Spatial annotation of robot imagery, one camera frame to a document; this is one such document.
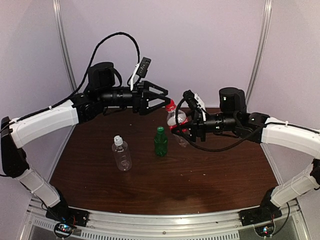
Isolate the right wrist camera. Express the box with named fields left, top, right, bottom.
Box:
left=182, top=90, right=208, bottom=122

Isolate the green plastic bottle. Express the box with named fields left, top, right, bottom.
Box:
left=154, top=126, right=168, bottom=157

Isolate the right aluminium frame post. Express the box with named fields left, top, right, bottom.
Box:
left=245, top=0, right=273, bottom=105

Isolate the circuit board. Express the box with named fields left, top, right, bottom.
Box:
left=254, top=225, right=275, bottom=238
left=53, top=223, right=74, bottom=238

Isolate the black braided cable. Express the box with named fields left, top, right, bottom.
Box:
left=174, top=98, right=251, bottom=152
left=0, top=31, right=141, bottom=178

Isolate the clear bottle white cap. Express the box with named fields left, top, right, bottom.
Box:
left=111, top=135, right=132, bottom=172

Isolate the aluminium frame post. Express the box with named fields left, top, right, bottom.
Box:
left=245, top=0, right=273, bottom=105
left=52, top=0, right=77, bottom=92

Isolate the right black braided cable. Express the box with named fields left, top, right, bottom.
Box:
left=174, top=98, right=251, bottom=152

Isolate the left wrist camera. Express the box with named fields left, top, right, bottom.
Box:
left=128, top=57, right=152, bottom=91

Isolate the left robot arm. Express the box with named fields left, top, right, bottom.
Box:
left=0, top=57, right=171, bottom=222

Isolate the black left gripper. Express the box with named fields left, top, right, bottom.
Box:
left=98, top=80, right=171, bottom=115

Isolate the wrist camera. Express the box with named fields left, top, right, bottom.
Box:
left=182, top=90, right=208, bottom=122
left=128, top=57, right=152, bottom=91

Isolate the red label cola bottle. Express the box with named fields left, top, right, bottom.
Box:
left=166, top=107, right=191, bottom=148

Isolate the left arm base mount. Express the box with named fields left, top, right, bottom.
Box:
left=45, top=208, right=89, bottom=227

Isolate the red bottle cap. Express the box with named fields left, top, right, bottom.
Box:
left=165, top=99, right=177, bottom=112

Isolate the right circuit board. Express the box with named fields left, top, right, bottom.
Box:
left=254, top=225, right=275, bottom=238

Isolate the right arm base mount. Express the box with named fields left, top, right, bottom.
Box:
left=239, top=206, right=282, bottom=227

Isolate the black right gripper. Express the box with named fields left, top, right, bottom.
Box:
left=171, top=108, right=239, bottom=142

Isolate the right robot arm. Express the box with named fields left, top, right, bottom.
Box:
left=171, top=87, right=320, bottom=221

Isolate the left circuit board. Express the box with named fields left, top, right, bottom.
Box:
left=53, top=223, right=74, bottom=238

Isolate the front aluminium rail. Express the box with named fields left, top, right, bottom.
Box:
left=24, top=197, right=305, bottom=240

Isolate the left aluminium frame post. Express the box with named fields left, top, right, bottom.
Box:
left=52, top=0, right=77, bottom=92

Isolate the left black braided cable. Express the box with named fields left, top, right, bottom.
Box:
left=0, top=31, right=141, bottom=178

